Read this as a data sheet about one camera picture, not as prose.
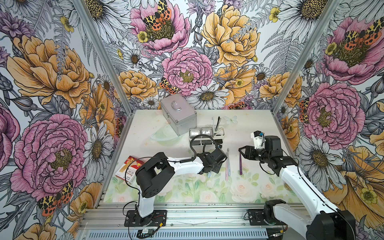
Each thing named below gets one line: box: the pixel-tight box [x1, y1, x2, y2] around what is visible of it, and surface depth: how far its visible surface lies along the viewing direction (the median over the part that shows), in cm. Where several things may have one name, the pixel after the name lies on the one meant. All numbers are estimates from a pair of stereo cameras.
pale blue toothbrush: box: [227, 148, 231, 177], surface depth 93 cm
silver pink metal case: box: [160, 93, 198, 137], surface depth 104 cm
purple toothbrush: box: [239, 153, 243, 176], surface depth 92 cm
